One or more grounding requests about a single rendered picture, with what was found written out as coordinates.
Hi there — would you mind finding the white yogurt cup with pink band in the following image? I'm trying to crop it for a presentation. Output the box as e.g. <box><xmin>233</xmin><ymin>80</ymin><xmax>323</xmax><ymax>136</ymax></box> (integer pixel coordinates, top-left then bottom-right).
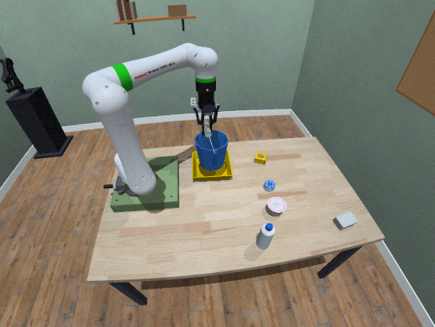
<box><xmin>268</xmin><ymin>197</ymin><xmax>287</xmax><ymax>215</ymax></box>

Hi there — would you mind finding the yellow shallow tray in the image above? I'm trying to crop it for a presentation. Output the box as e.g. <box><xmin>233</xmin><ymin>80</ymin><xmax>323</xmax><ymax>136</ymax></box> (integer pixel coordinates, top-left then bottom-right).
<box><xmin>192</xmin><ymin>150</ymin><xmax>233</xmax><ymax>181</ymax></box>

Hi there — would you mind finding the small white lidded plastic tub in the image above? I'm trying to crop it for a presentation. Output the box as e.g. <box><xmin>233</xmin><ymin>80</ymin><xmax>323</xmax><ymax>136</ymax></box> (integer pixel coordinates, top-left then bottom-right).
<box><xmin>334</xmin><ymin>211</ymin><xmax>357</xmax><ymax>230</ymax></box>

